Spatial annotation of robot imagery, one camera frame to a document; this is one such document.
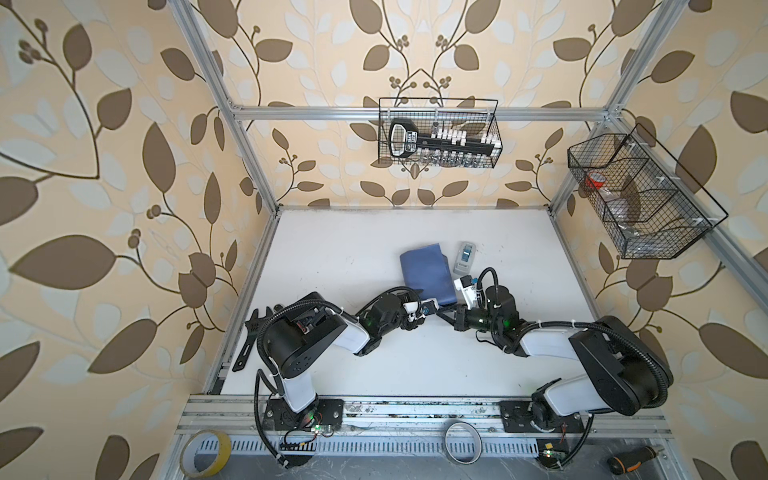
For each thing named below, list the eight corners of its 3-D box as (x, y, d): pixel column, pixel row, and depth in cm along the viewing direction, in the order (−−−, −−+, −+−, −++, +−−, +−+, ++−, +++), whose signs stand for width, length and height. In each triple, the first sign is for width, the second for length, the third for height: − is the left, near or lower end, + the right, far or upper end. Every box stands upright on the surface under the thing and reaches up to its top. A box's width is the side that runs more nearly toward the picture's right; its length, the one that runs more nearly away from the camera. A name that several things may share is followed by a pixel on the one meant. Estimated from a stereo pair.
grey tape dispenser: (451, 274, 103) (453, 267, 99) (458, 247, 110) (460, 239, 107) (469, 279, 101) (472, 272, 98) (475, 251, 109) (477, 244, 105)
